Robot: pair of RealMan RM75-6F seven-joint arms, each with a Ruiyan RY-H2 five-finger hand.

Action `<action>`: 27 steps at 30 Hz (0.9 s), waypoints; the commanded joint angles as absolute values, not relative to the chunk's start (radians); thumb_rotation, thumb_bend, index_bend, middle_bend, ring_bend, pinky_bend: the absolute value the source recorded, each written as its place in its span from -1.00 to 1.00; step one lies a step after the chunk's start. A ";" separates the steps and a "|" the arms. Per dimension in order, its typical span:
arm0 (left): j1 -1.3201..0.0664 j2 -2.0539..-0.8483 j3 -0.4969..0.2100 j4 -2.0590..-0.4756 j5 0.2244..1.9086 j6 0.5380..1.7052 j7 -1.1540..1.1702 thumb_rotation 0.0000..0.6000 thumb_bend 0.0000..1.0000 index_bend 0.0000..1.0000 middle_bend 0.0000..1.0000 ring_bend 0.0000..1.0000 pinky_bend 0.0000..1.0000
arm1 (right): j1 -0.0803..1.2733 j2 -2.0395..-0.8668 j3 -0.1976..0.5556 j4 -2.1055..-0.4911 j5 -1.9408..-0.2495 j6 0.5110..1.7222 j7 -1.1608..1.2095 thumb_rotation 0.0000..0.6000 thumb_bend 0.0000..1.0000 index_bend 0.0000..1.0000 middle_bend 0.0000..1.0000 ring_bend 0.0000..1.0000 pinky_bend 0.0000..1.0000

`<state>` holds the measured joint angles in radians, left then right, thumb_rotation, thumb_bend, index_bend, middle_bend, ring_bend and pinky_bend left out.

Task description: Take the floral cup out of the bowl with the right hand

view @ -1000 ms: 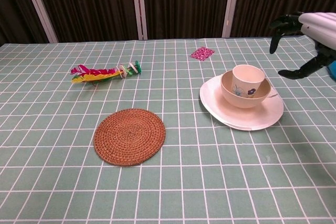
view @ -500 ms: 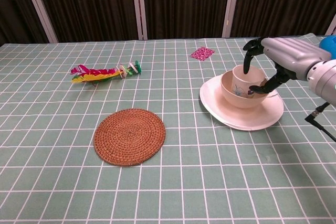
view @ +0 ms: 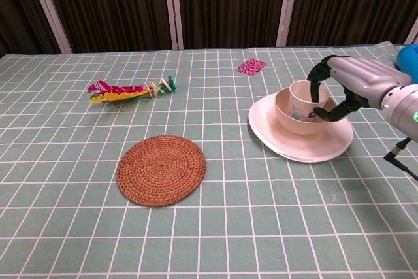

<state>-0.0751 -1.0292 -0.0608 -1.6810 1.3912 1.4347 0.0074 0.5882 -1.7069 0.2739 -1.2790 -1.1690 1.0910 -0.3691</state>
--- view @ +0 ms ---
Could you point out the white folding screen frame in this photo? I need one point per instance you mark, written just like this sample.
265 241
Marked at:
173 4

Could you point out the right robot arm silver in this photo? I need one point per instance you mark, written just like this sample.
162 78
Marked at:
402 109

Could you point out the blue plastic object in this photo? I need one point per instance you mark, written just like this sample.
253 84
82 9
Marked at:
408 60

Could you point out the pink bowl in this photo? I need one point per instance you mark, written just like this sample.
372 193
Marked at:
294 117

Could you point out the green checked tablecloth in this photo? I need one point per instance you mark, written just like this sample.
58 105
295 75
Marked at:
209 177

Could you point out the white paper cup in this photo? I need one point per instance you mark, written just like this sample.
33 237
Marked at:
302 96

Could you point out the colourful feather shuttlecock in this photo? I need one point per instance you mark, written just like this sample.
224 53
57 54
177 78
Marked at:
127 91

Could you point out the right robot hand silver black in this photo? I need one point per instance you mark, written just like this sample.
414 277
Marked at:
359 73

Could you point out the white round plate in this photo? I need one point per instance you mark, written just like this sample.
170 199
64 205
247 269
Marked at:
310 143

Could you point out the woven rattan round coaster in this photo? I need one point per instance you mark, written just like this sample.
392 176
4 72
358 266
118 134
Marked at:
161 170

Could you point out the pink patterned square card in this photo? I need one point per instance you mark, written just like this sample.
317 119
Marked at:
251 66

